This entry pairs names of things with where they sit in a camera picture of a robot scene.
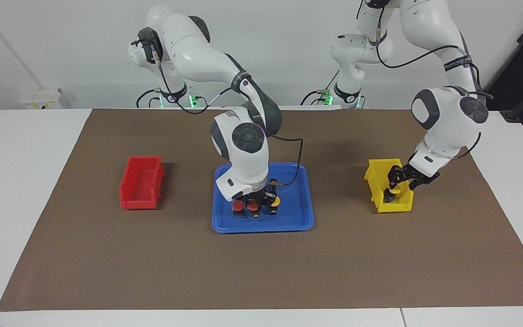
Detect blue plastic tray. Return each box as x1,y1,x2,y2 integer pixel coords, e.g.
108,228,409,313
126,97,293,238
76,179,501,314
212,162,315,234

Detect yellow plastic bin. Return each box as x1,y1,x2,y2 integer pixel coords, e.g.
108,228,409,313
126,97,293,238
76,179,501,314
364,158,414,214

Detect brown table mat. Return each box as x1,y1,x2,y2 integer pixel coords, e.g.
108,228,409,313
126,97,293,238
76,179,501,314
0,108,523,312

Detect red plastic bin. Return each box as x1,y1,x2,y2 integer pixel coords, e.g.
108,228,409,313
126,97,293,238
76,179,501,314
119,156,166,210

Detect white background box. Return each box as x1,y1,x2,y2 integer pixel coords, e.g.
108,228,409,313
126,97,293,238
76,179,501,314
18,88,64,110

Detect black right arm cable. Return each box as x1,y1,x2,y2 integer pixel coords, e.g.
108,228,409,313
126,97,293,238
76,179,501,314
150,39,304,188

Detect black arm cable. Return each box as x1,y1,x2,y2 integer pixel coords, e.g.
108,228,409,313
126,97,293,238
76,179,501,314
150,39,304,188
356,0,494,160

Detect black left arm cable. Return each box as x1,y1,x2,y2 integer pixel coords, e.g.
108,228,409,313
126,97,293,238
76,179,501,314
356,0,494,160

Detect black left base cable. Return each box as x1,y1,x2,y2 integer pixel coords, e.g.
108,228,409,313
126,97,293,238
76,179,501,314
300,70,340,106

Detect black base cable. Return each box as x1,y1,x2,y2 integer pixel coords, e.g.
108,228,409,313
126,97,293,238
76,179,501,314
136,88,162,109
300,70,340,106

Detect black right base cable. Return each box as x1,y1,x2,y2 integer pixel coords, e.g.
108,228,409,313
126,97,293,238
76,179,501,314
136,88,162,109

